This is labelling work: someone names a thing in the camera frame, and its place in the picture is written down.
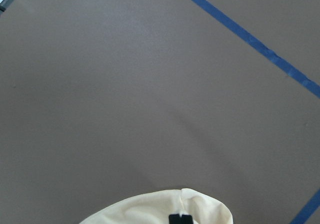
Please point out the black cylindrical device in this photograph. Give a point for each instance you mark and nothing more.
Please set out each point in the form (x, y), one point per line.
(5, 4)

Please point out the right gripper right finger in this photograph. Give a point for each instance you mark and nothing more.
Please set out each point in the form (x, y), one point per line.
(186, 219)

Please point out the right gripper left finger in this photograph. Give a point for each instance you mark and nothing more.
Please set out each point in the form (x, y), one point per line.
(174, 219)

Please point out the cream long-sleeve printed shirt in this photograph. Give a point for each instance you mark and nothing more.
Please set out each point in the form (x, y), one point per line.
(155, 208)

